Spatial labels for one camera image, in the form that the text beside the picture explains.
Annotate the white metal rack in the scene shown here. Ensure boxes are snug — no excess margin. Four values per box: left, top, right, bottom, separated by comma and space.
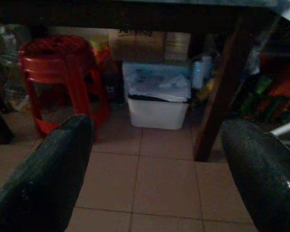
270, 118, 290, 157

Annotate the red plastic stool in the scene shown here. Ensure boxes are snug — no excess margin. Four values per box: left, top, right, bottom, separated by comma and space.
18, 35, 111, 139

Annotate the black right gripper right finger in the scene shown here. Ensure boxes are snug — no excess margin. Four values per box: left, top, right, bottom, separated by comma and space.
221, 118, 290, 232

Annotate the brown cardboard box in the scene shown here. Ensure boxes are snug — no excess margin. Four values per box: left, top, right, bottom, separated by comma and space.
108, 30, 192, 62

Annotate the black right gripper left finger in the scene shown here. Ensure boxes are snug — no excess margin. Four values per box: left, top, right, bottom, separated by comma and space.
0, 114, 95, 232

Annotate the white plastic bottle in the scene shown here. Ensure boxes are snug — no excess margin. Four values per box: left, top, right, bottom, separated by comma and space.
192, 55, 213, 89

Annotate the dark wooden table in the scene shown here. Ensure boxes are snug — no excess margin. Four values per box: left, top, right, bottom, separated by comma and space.
0, 0, 278, 162

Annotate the white plastic trash bin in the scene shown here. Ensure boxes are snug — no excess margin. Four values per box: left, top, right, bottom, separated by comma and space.
127, 94, 190, 131

